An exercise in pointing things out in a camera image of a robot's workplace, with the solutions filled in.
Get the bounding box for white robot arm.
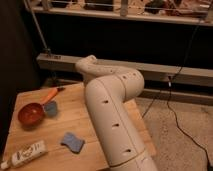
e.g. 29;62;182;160
75;55;158;171

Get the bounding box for small blue sponge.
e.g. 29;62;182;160
44;101;58;117

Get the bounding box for blue cloth sponge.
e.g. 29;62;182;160
60;132;85;154

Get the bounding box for grey baseboard heater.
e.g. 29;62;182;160
37;53;213;87

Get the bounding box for metal pole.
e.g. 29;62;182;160
24;0;51;57

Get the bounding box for red bowl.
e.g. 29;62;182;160
18;103;45;127

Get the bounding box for white tube bottle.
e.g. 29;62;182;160
0;140;47;170

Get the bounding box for cluttered wooden shelf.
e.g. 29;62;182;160
24;0;213;27

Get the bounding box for orange handled brush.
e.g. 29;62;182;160
41;87;64;105

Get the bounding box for black power cable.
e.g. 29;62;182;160
141;19;212;171

